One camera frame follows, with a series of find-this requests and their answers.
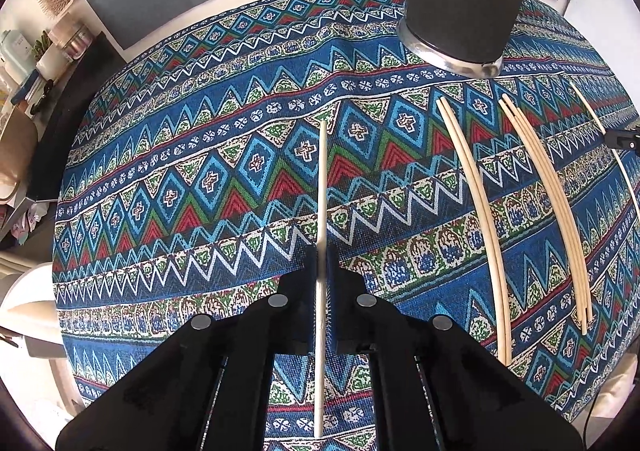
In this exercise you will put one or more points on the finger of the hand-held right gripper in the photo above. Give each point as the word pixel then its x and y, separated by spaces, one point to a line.
pixel 627 137

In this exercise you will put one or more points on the white plant pot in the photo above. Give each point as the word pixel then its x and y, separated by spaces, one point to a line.
pixel 50 65

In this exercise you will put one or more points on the wooden chair back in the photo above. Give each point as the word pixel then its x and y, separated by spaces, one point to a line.
pixel 17 151

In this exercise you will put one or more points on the pale green appliance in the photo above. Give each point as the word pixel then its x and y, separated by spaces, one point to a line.
pixel 14 53

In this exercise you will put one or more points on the light wooden chopstick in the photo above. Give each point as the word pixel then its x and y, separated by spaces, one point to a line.
pixel 555 187
pixel 547 191
pixel 497 251
pixel 551 189
pixel 492 256
pixel 590 106
pixel 323 181

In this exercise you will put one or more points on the pink jar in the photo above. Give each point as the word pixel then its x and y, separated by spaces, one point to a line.
pixel 76 43

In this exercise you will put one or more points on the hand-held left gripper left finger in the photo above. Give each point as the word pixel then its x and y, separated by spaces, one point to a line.
pixel 313 291

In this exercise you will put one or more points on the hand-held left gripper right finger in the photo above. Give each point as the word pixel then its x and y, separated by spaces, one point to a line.
pixel 331 291

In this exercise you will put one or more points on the blue patterned tablecloth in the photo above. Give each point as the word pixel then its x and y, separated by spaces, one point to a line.
pixel 200 181

